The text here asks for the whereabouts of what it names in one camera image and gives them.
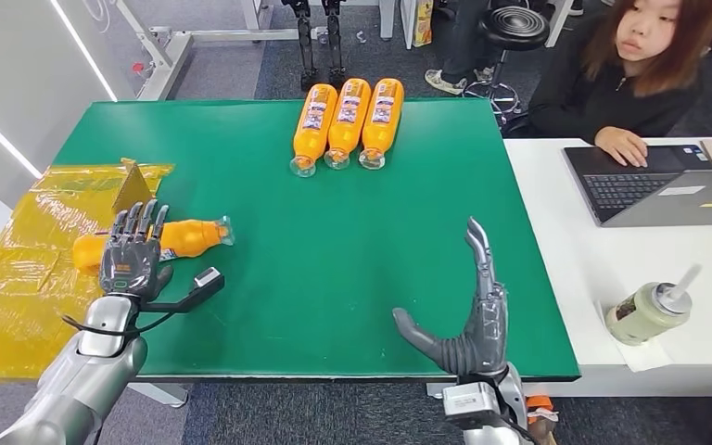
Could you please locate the black round stool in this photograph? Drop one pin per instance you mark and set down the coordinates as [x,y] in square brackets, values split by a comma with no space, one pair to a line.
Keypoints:
[514,27]

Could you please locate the black robot leg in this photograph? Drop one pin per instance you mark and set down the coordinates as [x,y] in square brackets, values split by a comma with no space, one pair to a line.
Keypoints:
[307,49]
[335,43]

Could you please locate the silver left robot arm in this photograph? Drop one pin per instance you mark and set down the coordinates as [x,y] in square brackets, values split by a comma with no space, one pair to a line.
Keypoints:
[86,381]

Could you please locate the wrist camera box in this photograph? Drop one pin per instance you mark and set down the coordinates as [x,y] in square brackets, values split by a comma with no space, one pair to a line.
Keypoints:
[469,403]
[208,279]

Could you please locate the orange bottle with clear cap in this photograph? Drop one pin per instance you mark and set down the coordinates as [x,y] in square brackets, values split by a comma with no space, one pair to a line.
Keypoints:
[347,120]
[313,123]
[190,238]
[382,116]

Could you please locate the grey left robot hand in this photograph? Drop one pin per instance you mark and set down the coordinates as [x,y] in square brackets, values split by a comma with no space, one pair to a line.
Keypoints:
[129,264]

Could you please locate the green table mat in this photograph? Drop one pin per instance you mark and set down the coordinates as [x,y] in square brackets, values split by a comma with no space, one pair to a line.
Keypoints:
[331,245]

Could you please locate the white drinking straw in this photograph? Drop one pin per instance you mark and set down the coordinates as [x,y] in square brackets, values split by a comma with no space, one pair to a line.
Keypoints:
[685,282]

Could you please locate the yellow printed package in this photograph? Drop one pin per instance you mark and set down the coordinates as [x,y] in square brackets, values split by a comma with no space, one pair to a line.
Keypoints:
[423,24]

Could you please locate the yellow taped cardboard box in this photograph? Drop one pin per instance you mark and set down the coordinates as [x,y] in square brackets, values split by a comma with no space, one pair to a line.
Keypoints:
[18,307]

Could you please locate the seated person in trousers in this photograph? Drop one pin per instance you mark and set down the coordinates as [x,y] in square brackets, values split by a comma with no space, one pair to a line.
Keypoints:
[468,37]

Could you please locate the dark grey laptop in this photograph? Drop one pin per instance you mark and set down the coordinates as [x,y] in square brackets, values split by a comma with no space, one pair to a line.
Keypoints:
[632,189]

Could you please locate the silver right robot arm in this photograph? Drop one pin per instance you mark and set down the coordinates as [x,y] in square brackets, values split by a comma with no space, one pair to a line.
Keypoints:
[514,396]

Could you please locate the white paper napkin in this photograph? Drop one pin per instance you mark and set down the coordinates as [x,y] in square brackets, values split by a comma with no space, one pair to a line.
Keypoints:
[644,358]

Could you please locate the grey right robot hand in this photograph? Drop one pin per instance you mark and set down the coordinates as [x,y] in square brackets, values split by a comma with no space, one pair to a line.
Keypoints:
[485,331]

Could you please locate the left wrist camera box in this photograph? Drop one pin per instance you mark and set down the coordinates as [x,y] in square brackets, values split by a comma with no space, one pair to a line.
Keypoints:
[208,279]

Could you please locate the white table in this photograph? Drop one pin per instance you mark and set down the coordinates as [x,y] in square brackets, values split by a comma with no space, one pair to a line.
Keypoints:
[608,264]

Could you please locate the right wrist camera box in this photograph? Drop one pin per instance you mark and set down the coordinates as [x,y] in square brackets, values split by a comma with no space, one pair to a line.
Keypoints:
[469,403]

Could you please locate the pale green drink cup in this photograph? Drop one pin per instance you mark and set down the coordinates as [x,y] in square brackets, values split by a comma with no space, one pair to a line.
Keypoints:
[637,315]

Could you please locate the white metal frame stand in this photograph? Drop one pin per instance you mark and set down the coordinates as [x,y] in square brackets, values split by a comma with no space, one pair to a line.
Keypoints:
[164,67]

